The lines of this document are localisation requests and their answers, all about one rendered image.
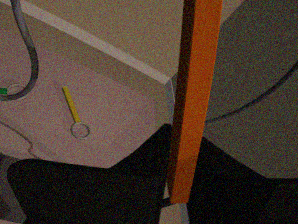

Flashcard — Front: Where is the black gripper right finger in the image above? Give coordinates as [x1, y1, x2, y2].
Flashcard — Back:
[186, 137, 298, 224]

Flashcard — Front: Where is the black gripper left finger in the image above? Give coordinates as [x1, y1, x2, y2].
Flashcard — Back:
[7, 124, 173, 224]

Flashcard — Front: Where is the orange handle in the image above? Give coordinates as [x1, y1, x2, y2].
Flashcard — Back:
[166, 0, 222, 204]

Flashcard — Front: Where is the grey loop with yellow handle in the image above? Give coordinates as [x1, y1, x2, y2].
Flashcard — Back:
[63, 87, 92, 140]

